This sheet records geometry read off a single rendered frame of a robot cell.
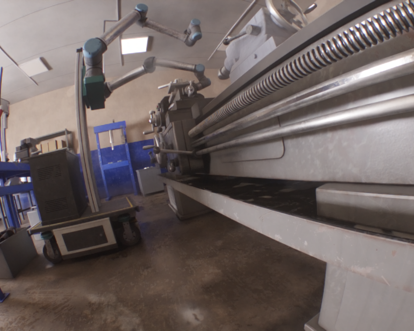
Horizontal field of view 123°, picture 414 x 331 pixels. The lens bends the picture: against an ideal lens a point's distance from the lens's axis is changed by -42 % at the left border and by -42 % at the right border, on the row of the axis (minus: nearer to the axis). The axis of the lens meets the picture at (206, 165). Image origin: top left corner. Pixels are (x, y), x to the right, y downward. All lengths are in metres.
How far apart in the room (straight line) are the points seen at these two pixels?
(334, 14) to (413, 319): 0.60
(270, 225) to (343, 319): 0.35
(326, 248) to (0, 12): 4.16
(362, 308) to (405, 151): 0.34
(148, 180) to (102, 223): 2.64
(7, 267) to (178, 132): 1.62
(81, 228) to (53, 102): 5.17
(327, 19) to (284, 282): 0.89
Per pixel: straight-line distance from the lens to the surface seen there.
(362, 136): 0.41
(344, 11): 0.43
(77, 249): 1.54
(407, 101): 0.30
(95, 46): 1.58
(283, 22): 0.78
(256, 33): 0.83
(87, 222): 1.47
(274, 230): 0.37
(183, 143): 1.03
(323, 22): 0.45
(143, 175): 3.97
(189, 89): 1.19
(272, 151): 0.59
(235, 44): 1.04
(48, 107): 6.34
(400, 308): 0.48
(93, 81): 1.61
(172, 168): 0.94
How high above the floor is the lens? 0.58
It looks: 3 degrees down
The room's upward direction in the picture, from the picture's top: 11 degrees counter-clockwise
